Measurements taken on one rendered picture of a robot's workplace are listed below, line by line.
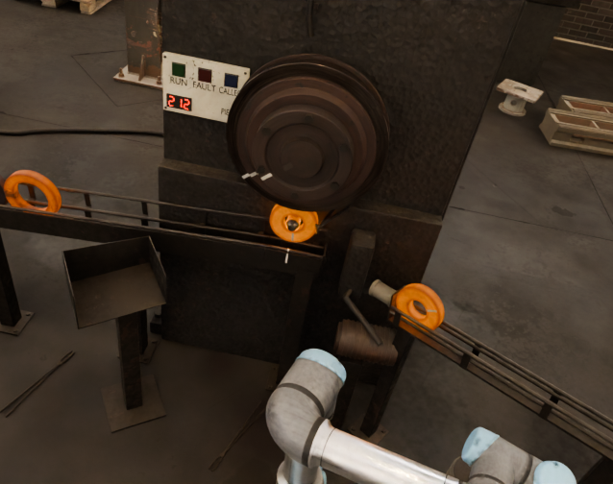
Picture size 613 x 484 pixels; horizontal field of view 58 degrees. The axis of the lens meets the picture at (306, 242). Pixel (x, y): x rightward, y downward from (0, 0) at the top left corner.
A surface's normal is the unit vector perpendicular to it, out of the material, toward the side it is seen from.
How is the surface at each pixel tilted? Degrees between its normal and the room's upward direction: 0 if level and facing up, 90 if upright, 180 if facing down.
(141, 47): 90
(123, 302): 5
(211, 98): 90
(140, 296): 5
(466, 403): 0
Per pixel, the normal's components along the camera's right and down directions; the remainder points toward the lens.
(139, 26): -0.16, 0.60
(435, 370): 0.15, -0.77
